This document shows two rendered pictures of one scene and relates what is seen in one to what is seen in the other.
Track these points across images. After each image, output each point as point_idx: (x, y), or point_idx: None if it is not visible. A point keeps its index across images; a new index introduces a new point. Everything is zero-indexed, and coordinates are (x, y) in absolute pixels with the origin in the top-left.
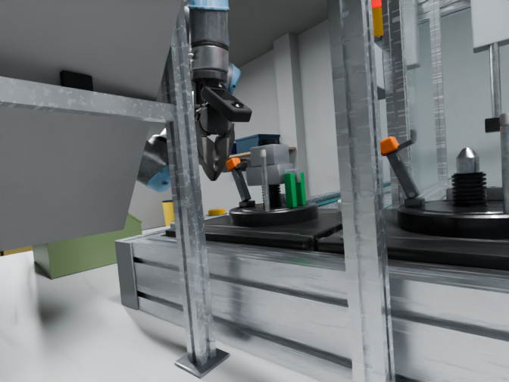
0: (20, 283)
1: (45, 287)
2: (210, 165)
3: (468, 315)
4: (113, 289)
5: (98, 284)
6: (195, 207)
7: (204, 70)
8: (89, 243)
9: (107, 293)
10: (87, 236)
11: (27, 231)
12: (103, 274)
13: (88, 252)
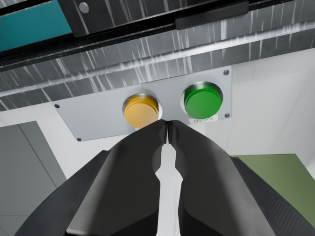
0: (311, 164)
1: (313, 135)
2: (190, 135)
3: None
4: (296, 70)
5: (288, 103)
6: None
7: None
8: (269, 177)
9: (308, 63)
10: (275, 186)
11: None
12: (264, 130)
13: (267, 169)
